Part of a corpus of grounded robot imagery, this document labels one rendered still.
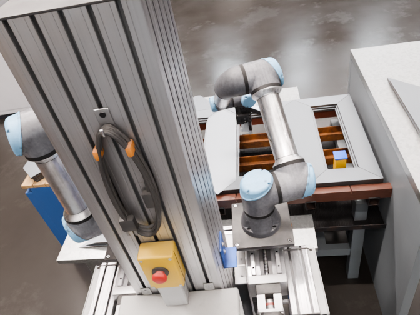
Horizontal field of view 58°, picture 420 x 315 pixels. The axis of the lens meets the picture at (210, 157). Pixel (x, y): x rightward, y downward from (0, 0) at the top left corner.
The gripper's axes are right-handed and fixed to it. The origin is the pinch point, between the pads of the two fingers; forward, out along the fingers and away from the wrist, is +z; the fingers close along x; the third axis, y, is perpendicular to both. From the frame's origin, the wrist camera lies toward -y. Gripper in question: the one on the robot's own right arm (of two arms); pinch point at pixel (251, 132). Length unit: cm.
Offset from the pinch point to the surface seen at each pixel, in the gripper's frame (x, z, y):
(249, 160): -1.0, 21.6, 3.6
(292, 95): -57, 17, -28
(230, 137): -4.7, 6.2, 12.7
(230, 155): 11.4, 6.0, 12.3
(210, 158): 11.8, 6.0, 23.6
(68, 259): 60, 23, 98
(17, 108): -198, 82, 279
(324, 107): -26, 8, -44
